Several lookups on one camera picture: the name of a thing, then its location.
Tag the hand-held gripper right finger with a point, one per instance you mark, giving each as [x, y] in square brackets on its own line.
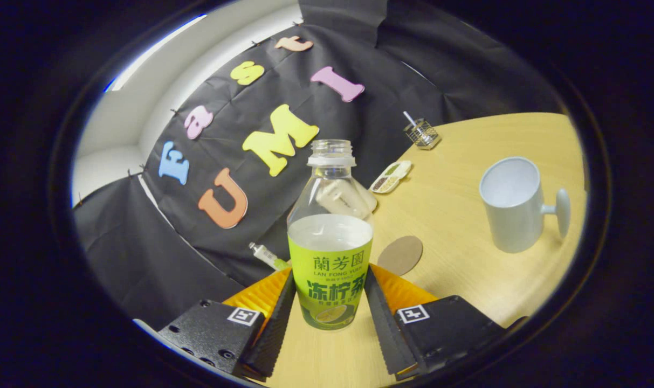
[386, 334]

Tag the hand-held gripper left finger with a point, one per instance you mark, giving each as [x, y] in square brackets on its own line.
[275, 334]

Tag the white toaster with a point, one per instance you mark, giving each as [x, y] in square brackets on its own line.
[371, 200]

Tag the wooden table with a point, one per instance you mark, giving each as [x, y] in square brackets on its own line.
[456, 280]

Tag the white straw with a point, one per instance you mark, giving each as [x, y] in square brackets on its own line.
[408, 118]

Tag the round brown coaster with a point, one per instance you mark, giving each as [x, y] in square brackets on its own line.
[399, 256]

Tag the white cup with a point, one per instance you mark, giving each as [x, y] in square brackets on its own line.
[513, 215]

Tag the small white green bottle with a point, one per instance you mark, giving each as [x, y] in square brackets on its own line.
[267, 257]

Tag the white divided snack tray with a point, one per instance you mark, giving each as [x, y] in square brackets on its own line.
[394, 175]

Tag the clear juice bottle green label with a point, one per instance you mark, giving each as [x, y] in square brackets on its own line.
[329, 269]

